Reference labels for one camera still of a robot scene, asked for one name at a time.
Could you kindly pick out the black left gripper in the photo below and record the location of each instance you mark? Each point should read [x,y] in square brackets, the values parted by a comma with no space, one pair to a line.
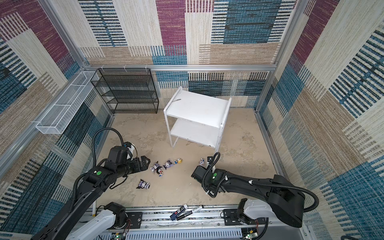
[138,167]

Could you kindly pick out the white two-tier shelf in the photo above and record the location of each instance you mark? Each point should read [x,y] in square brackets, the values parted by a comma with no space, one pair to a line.
[196,118]

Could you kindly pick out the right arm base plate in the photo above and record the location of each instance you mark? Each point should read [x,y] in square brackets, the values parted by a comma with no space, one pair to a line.
[231,218]

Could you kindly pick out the white wire mesh basket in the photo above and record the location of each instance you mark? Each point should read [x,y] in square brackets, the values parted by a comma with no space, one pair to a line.
[61,113]

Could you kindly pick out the black wire mesh shelf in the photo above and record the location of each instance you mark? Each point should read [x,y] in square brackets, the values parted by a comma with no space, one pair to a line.
[127,91]

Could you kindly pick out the striped purple Kuromi figure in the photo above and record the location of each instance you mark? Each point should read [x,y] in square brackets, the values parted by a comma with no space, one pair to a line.
[155,167]

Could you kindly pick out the small white purple figure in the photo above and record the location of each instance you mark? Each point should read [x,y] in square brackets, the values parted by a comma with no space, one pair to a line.
[202,162]

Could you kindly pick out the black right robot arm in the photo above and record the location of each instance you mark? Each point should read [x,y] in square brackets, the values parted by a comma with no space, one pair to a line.
[287,202]

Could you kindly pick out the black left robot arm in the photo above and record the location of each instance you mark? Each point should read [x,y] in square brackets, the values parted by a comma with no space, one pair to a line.
[88,187]

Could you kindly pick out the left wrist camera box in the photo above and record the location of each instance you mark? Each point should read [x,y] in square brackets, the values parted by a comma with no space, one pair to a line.
[130,150]

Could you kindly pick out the black marker blue label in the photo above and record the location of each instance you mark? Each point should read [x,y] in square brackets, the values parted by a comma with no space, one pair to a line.
[178,212]

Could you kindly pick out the yellow white marker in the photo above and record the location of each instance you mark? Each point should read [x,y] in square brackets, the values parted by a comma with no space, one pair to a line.
[94,208]

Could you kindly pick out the black white marker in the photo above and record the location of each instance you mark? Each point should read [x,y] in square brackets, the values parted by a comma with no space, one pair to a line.
[186,214]

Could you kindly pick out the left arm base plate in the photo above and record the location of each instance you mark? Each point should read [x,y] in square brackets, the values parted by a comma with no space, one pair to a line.
[134,220]

